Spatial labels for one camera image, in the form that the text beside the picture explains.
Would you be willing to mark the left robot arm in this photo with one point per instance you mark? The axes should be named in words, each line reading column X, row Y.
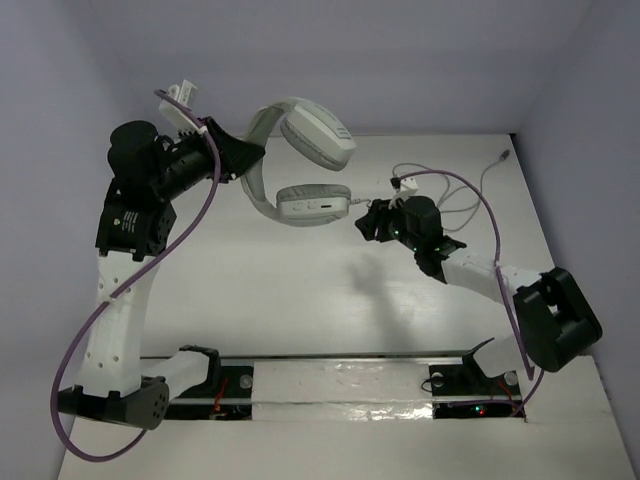
column 112, row 386

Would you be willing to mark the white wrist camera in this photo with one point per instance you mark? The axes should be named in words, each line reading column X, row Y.
column 404, row 188
column 175, row 107

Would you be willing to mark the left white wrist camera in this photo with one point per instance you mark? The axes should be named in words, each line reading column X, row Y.
column 175, row 107

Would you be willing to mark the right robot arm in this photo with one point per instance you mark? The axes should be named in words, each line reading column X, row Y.
column 554, row 322

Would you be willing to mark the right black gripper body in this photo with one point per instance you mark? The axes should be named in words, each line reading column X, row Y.
column 396, row 223

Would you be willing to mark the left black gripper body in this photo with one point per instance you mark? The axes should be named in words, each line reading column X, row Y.
column 220, row 151

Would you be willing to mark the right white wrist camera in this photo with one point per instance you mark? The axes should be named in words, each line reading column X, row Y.
column 404, row 188

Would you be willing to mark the white over-ear headphones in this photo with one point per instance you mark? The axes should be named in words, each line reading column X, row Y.
column 300, row 138

